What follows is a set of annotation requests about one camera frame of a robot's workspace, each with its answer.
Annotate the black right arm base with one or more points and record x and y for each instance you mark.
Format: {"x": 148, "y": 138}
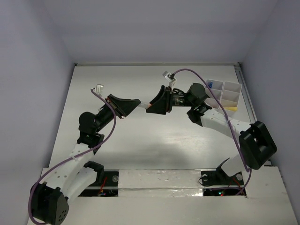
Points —
{"x": 218, "y": 183}

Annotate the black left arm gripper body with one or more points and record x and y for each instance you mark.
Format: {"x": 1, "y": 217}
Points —
{"x": 113, "y": 107}

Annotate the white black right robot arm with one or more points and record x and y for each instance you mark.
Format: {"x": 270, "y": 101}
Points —
{"x": 254, "y": 142}

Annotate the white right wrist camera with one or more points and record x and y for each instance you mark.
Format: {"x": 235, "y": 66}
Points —
{"x": 170, "y": 78}

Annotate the fat orange-tipped crayon pencil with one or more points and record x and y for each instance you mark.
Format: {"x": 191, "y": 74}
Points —
{"x": 144, "y": 105}

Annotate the clear spray bottle blue cap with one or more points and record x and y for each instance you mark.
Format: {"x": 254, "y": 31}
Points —
{"x": 210, "y": 84}

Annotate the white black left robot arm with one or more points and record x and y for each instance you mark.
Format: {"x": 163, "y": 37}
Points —
{"x": 51, "y": 195}

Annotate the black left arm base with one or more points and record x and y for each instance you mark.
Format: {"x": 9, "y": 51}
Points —
{"x": 108, "y": 187}

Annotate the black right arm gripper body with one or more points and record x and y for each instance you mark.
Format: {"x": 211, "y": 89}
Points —
{"x": 178, "y": 99}

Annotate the yellow highlighter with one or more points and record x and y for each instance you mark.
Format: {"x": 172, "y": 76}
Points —
{"x": 231, "y": 108}

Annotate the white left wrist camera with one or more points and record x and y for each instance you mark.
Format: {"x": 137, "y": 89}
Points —
{"x": 98, "y": 90}

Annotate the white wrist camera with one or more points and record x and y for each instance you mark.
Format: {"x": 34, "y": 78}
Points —
{"x": 170, "y": 78}
{"x": 98, "y": 90}

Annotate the white divided organizer box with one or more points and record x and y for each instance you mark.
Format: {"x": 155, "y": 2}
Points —
{"x": 227, "y": 93}

